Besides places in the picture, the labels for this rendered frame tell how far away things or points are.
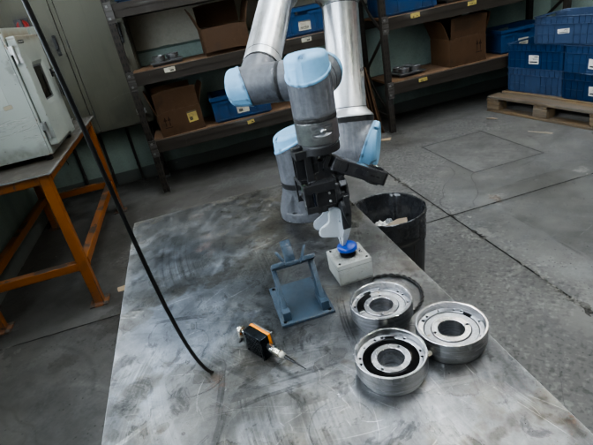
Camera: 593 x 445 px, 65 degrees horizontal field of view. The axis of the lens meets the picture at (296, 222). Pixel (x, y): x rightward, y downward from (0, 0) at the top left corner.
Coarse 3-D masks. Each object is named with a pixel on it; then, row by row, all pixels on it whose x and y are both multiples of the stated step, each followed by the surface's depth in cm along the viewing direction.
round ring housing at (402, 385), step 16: (368, 336) 71; (384, 336) 71; (400, 336) 71; (416, 336) 69; (384, 352) 69; (400, 352) 68; (384, 368) 66; (400, 368) 65; (416, 368) 64; (368, 384) 65; (384, 384) 63; (400, 384) 63; (416, 384) 63
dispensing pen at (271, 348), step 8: (240, 328) 80; (248, 328) 77; (240, 336) 81; (248, 336) 76; (256, 336) 75; (264, 336) 75; (248, 344) 78; (256, 344) 76; (264, 344) 75; (272, 344) 75; (256, 352) 77; (264, 352) 75; (272, 352) 74; (280, 352) 73; (264, 360) 76; (304, 368) 70
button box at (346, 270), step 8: (336, 248) 95; (360, 248) 93; (328, 256) 94; (336, 256) 92; (344, 256) 91; (352, 256) 91; (360, 256) 90; (368, 256) 90; (328, 264) 96; (336, 264) 89; (344, 264) 89; (352, 264) 89; (360, 264) 90; (368, 264) 90; (336, 272) 90; (344, 272) 89; (352, 272) 90; (360, 272) 90; (368, 272) 91; (344, 280) 90; (352, 280) 91; (360, 280) 91
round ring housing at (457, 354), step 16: (432, 304) 74; (448, 304) 74; (464, 304) 73; (416, 320) 72; (448, 320) 72; (464, 320) 71; (480, 320) 71; (464, 336) 68; (480, 336) 66; (432, 352) 68; (448, 352) 66; (464, 352) 66; (480, 352) 67
